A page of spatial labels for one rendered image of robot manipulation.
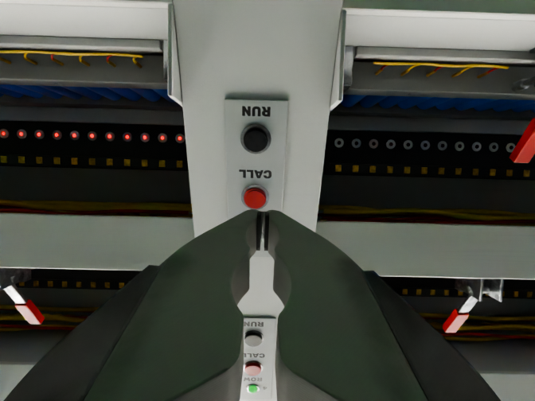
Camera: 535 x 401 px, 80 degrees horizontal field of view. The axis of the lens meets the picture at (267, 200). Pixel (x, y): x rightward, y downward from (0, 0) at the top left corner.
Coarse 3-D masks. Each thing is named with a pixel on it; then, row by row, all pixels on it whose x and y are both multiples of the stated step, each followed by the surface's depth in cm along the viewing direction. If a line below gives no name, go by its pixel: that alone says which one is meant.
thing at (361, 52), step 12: (360, 48) 23; (372, 48) 23; (384, 48) 23; (396, 48) 23; (408, 48) 23; (420, 48) 23; (456, 60) 24; (468, 60) 24; (480, 60) 24; (492, 60) 23; (504, 60) 23; (516, 60) 23; (528, 60) 23
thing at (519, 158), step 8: (528, 128) 24; (528, 136) 24; (520, 144) 24; (528, 144) 24; (512, 152) 25; (520, 152) 24; (528, 152) 24; (512, 160) 25; (520, 160) 25; (528, 160) 25
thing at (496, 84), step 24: (360, 72) 26; (384, 72) 26; (408, 72) 26; (432, 72) 25; (456, 72) 25; (480, 72) 26; (504, 72) 26; (528, 72) 26; (432, 96) 27; (456, 96) 27; (480, 96) 27; (504, 96) 27; (528, 96) 26
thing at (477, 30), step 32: (352, 0) 18; (384, 0) 18; (416, 0) 18; (448, 0) 18; (480, 0) 18; (512, 0) 18; (352, 32) 21; (384, 32) 21; (416, 32) 21; (448, 32) 20; (480, 32) 20; (512, 32) 20; (352, 64) 23; (512, 64) 26; (352, 128) 37; (384, 128) 37; (416, 128) 37; (448, 128) 38; (480, 128) 38; (512, 128) 38
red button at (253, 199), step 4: (252, 188) 23; (256, 188) 23; (248, 192) 23; (252, 192) 23; (256, 192) 23; (260, 192) 23; (244, 196) 23; (248, 196) 23; (252, 196) 23; (256, 196) 23; (260, 196) 23; (264, 196) 23; (244, 200) 23; (248, 200) 23; (252, 200) 23; (256, 200) 23; (260, 200) 23; (264, 200) 23; (248, 204) 23; (252, 204) 23; (256, 204) 23; (260, 204) 23
